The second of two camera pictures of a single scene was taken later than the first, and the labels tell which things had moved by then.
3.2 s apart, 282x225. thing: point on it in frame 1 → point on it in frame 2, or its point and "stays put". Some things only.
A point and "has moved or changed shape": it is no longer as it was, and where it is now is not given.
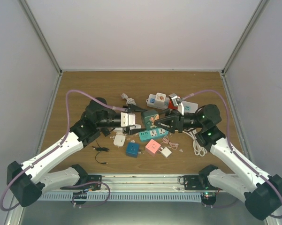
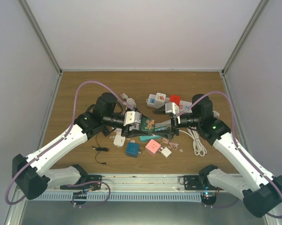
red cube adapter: x=170 y=105 has moved or changed shape
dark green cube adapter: x=148 y=117 has moved or changed shape
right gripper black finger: x=170 y=123 → x=170 y=134
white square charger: x=119 y=140 stays put
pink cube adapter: x=153 y=146 stays put
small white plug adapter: x=165 y=152 stays put
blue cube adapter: x=132 y=149 stays put
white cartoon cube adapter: x=160 y=99 stays put
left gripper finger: x=133 y=131 → x=139 y=134
